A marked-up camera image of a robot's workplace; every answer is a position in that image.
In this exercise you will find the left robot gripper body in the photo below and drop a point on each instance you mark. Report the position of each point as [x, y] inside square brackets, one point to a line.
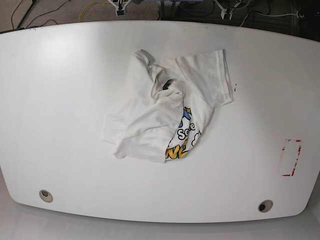
[226, 12]

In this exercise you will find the red tape rectangle marking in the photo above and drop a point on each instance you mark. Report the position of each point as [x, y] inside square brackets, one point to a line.
[289, 157]

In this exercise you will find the right table grommet hole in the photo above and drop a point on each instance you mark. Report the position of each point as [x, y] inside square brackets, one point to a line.
[265, 206]

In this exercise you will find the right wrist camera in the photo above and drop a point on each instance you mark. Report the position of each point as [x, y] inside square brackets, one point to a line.
[121, 12]

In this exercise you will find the left table grommet hole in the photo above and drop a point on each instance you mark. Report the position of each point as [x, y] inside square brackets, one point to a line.
[46, 196]

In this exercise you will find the table grommet hole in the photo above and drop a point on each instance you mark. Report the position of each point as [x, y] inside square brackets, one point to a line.
[46, 196]
[265, 206]

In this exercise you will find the white printed t-shirt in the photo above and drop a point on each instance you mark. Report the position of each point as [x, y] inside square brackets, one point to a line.
[162, 109]

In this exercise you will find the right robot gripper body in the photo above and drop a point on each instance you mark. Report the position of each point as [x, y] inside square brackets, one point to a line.
[120, 4]

